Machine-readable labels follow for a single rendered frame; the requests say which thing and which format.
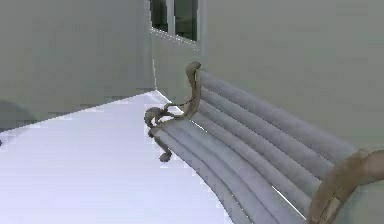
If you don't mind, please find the grey slatted bench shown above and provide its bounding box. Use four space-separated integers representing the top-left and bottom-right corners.
143 60 384 224

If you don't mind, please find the white framed window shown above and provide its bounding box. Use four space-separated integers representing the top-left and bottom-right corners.
147 0 207 45

